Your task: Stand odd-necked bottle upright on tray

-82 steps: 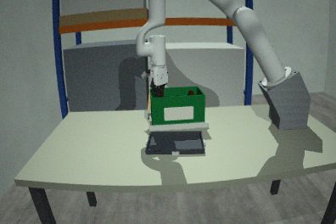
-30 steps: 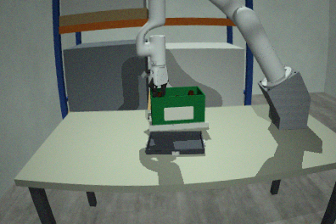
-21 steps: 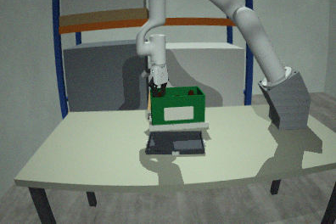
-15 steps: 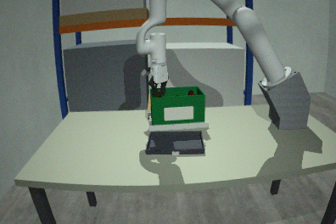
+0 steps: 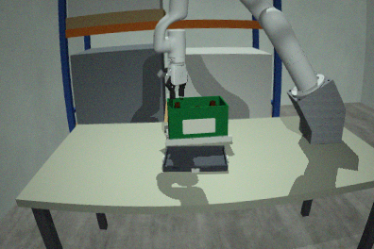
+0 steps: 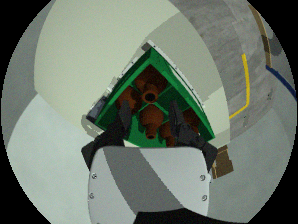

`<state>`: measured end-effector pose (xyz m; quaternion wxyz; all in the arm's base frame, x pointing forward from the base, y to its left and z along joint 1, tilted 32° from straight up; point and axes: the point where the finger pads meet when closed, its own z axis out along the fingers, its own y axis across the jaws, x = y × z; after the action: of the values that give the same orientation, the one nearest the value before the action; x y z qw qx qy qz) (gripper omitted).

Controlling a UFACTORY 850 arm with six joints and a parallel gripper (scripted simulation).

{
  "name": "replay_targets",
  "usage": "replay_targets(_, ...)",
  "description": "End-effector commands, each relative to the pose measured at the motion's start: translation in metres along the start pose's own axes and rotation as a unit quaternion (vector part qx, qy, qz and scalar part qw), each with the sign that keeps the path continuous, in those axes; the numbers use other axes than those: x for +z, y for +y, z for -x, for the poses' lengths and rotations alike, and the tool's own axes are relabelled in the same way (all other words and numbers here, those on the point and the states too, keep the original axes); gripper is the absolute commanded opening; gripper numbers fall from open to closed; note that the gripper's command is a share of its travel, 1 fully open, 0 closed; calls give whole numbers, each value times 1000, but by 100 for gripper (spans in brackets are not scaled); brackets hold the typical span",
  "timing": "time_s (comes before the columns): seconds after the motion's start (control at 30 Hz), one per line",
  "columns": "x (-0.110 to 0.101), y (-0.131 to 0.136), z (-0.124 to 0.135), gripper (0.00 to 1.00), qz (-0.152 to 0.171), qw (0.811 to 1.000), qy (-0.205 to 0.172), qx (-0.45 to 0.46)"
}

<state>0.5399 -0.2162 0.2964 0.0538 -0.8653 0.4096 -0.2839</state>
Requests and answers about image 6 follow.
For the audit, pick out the green plastic crate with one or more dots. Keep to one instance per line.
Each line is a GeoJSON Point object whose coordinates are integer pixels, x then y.
{"type": "Point", "coordinates": [136, 134]}

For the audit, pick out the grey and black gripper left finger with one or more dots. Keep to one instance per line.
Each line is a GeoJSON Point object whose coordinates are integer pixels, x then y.
{"type": "Point", "coordinates": [110, 137]}

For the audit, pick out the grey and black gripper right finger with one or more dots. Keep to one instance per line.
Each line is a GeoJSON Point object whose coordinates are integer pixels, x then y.
{"type": "Point", "coordinates": [184, 135]}

